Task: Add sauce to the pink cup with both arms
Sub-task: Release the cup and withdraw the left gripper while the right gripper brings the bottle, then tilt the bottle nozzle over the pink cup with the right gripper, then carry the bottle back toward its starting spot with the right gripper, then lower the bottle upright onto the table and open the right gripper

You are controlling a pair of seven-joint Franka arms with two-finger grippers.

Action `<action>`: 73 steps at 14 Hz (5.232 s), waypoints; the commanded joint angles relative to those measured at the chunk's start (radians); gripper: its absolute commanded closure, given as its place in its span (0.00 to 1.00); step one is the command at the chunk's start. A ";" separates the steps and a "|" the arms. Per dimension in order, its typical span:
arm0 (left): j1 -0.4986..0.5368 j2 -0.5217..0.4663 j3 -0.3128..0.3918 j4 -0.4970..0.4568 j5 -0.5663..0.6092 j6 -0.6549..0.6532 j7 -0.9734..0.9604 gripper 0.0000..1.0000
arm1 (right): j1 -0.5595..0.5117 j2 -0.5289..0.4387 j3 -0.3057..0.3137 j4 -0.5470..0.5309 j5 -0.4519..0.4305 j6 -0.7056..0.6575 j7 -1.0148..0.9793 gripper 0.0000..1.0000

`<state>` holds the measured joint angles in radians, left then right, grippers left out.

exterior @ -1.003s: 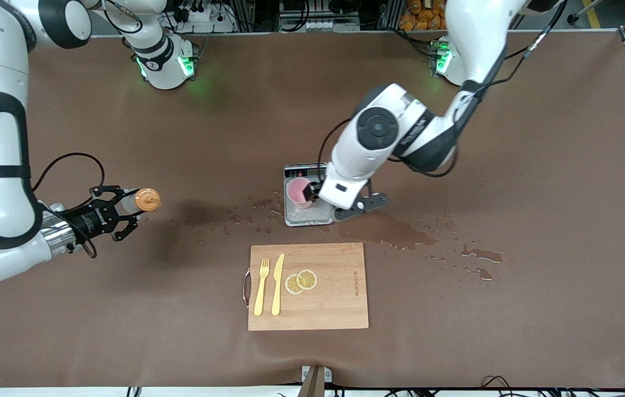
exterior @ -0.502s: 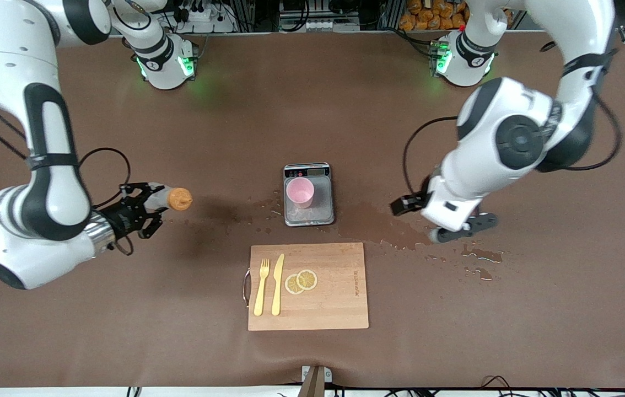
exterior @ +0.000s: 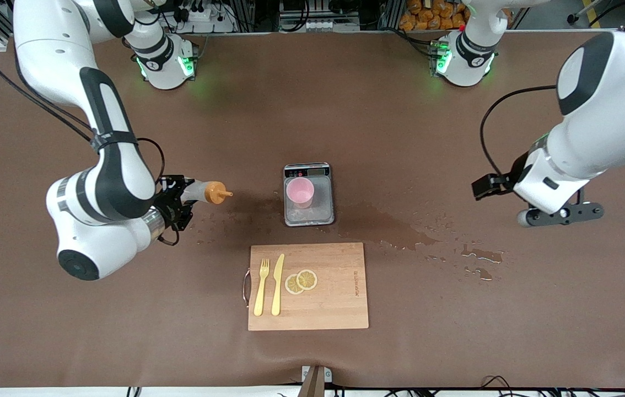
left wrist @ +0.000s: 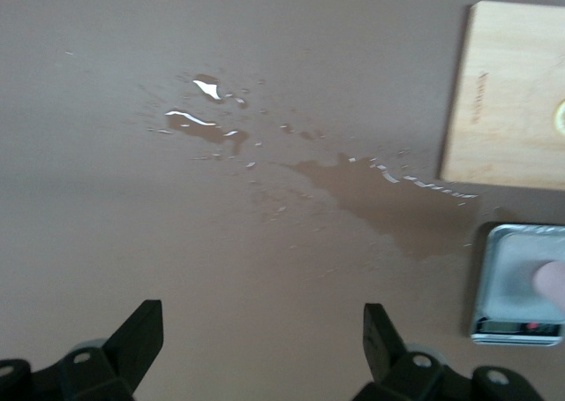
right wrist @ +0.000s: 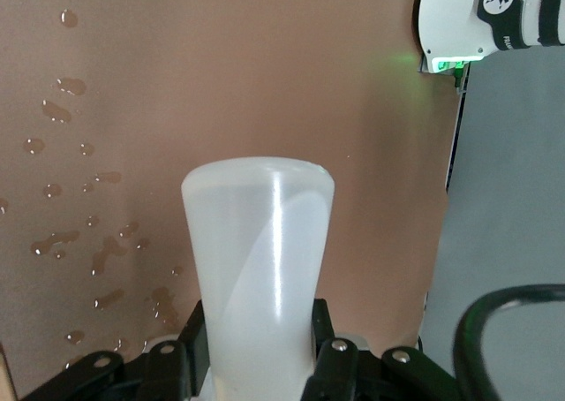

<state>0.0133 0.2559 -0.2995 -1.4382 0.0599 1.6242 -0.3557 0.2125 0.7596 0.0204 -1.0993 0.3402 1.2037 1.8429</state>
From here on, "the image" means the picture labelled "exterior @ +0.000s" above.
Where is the clear squeeze bottle orange cap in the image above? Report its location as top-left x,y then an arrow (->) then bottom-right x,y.
183,181 -> 234,206

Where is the pink plastic cup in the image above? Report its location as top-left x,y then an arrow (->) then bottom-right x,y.
285,177 -> 315,209

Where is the water puddle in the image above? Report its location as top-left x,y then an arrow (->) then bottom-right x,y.
337,201 -> 439,251

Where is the yellow plastic fork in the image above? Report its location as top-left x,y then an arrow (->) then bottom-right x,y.
254,258 -> 271,317

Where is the yellow plastic knife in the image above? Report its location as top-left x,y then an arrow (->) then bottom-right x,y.
271,253 -> 285,316

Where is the silver digital kitchen scale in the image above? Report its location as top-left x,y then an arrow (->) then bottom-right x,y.
283,162 -> 336,227

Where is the white power strip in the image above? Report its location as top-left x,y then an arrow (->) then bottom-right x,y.
305,18 -> 359,31
172,0 -> 236,34

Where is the wooden cutting board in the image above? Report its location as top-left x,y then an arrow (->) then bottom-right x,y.
243,243 -> 370,331

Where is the orange snack packages pile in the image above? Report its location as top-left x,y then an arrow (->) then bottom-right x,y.
399,0 -> 470,31

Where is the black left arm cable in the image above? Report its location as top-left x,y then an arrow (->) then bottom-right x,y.
479,84 -> 558,177

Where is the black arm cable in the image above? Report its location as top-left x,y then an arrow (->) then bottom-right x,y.
0,0 -> 165,183
479,84 -> 558,177

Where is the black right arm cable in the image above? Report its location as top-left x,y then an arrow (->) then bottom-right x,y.
0,0 -> 165,183

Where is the grey metal mount bracket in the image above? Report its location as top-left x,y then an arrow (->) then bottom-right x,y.
299,365 -> 333,397

